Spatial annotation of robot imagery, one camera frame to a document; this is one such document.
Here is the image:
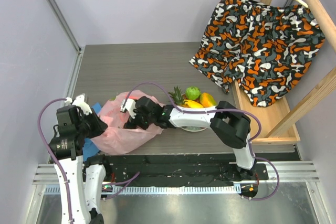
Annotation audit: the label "aluminium rail with slotted strip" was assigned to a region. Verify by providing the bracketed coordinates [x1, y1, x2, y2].
[33, 161, 320, 195]

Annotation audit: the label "purple cable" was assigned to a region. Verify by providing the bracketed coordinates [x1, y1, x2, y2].
[123, 81, 280, 201]
[36, 98, 141, 224]

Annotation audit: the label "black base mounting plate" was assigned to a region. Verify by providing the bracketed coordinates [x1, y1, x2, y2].
[83, 154, 271, 187]

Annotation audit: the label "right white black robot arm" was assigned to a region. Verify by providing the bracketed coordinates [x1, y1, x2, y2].
[120, 96, 256, 181]

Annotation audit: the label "green fake fruit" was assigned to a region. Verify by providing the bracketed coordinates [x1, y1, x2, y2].
[185, 86, 201, 100]

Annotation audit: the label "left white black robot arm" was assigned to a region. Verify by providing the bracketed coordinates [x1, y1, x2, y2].
[49, 103, 112, 223]

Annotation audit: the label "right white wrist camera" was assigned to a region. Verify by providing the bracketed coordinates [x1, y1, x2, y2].
[120, 98, 137, 119]

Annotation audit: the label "blue bucket hat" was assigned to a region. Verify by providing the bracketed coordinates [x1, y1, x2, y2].
[82, 103, 101, 162]

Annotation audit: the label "green orange fake papaya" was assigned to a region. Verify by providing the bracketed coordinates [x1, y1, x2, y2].
[199, 92, 217, 108]

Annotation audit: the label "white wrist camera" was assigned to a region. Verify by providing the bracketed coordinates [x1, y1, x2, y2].
[64, 93, 92, 115]
[120, 98, 137, 119]

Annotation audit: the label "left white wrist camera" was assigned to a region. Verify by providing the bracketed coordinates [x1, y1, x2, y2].
[64, 93, 92, 115]

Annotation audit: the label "red teal floral plate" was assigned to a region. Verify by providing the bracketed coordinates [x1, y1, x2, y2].
[181, 126, 206, 132]

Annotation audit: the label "wooden clothes rack frame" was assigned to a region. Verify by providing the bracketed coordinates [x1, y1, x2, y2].
[232, 0, 336, 146]

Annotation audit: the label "yellow orange fake mango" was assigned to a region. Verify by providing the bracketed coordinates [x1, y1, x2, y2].
[181, 99, 203, 109]

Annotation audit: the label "pink plastic bag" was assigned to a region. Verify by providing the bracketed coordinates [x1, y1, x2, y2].
[91, 92, 163, 155]

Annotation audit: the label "orange fake pineapple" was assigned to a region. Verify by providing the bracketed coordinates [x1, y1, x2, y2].
[168, 86, 185, 106]

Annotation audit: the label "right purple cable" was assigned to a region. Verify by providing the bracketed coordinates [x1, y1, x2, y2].
[123, 81, 280, 201]

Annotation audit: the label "orange camouflage patterned shorts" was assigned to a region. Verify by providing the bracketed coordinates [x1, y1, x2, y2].
[190, 0, 325, 107]

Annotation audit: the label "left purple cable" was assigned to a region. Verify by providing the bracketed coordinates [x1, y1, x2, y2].
[36, 98, 141, 224]

